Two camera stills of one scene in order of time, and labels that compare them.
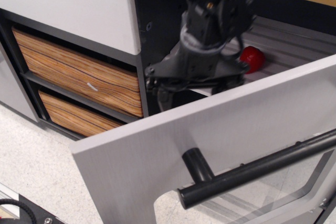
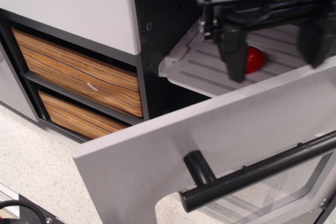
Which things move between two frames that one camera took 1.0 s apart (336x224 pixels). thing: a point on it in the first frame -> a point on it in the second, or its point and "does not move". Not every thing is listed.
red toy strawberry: x=254 y=57 does not move
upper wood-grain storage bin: x=104 y=84 does not move
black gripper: x=192 y=65 -> x=252 y=0
